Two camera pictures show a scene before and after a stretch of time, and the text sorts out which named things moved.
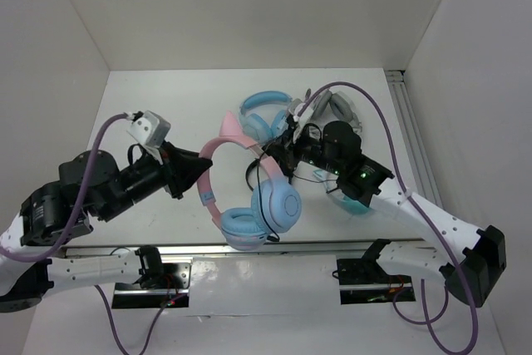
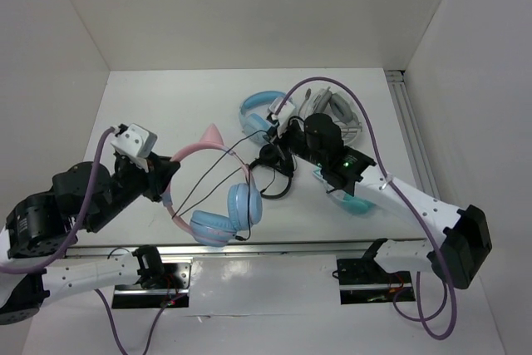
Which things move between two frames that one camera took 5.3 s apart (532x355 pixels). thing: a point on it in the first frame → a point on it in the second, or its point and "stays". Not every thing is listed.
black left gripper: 181,168 → 161,170
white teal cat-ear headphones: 350,206 stays
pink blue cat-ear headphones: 276,201 → 244,203
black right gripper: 285,145 stays
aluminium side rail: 414,136 stays
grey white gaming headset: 341,105 stays
